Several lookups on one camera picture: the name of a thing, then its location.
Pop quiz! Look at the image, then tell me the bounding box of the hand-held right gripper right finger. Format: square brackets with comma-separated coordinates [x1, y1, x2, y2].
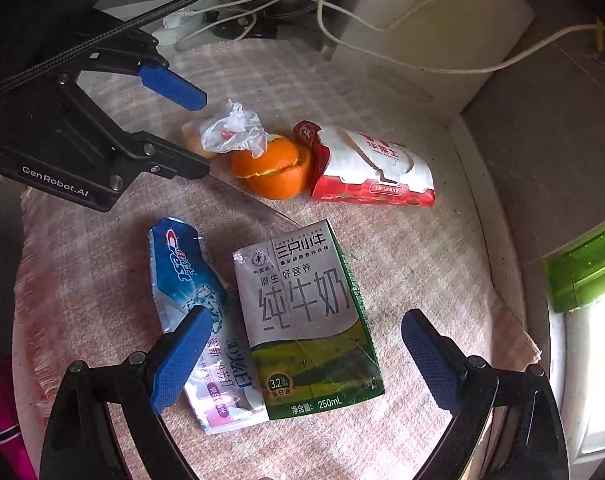
[401, 309, 570, 480]

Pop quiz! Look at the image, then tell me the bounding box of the pink checked fringed cloth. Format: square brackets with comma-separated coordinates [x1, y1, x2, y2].
[12, 37, 540, 480]

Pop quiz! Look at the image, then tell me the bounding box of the dark red sauce packet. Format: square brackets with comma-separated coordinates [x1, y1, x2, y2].
[293, 120, 329, 161]

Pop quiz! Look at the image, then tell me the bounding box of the small black device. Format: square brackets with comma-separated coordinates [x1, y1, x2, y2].
[212, 7, 283, 41]

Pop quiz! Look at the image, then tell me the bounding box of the crushed Crest toothpaste box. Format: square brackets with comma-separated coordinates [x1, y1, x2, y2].
[148, 217, 270, 435]

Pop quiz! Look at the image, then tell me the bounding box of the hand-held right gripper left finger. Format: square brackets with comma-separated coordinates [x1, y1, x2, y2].
[40, 305, 216, 480]

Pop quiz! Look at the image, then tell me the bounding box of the white power strip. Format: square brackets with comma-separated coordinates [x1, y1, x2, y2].
[152, 7, 208, 48]

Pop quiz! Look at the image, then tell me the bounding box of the black braided cable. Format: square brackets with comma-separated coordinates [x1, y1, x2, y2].
[0, 0, 263, 93]

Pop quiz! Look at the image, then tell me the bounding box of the white appliance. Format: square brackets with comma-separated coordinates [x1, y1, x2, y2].
[327, 0, 535, 111]

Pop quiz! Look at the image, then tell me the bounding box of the orange peel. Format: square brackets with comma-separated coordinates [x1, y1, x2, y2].
[231, 133, 315, 201]

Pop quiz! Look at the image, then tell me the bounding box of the clear plastic wrapper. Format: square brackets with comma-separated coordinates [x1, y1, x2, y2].
[198, 101, 269, 158]

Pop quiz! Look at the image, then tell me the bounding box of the red and white snack box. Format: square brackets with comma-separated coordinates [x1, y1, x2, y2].
[309, 125, 436, 208]

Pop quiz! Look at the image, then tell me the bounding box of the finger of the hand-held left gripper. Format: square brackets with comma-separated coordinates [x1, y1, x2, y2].
[0, 72, 212, 212]
[77, 30, 208, 112]

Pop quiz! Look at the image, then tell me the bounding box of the green white milk carton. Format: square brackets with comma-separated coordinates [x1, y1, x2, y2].
[231, 218, 385, 422]

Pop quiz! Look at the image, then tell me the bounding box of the green plastic box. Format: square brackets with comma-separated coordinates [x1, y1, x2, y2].
[542, 220, 605, 313]

